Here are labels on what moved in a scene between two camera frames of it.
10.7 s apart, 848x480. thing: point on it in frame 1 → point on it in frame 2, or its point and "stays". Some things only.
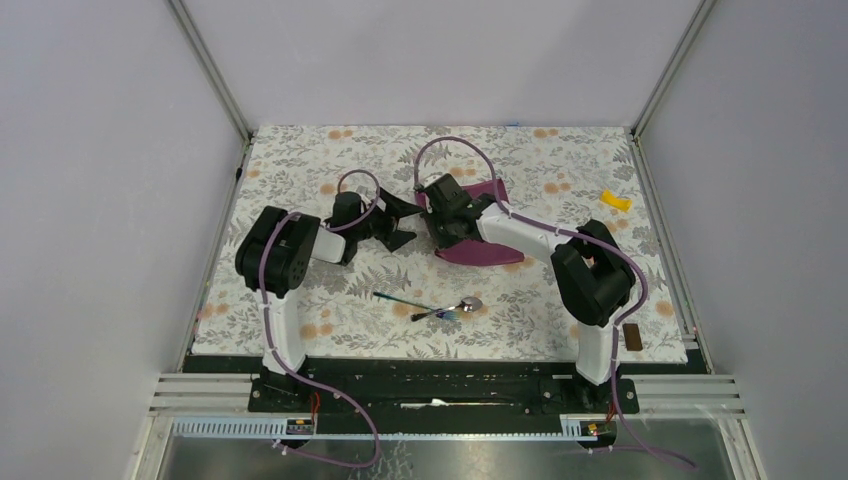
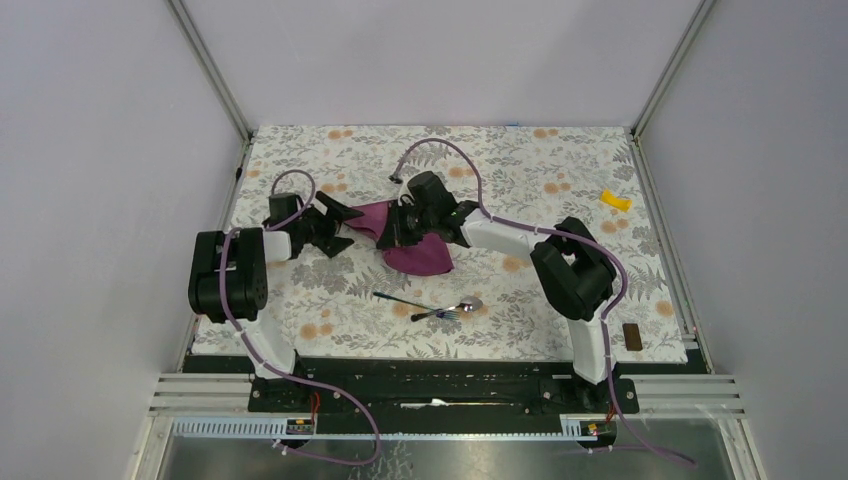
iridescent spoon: [468, 305] stays
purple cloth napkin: [477, 252] → [432, 255]
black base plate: [439, 396] stays
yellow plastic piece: [609, 198] stays
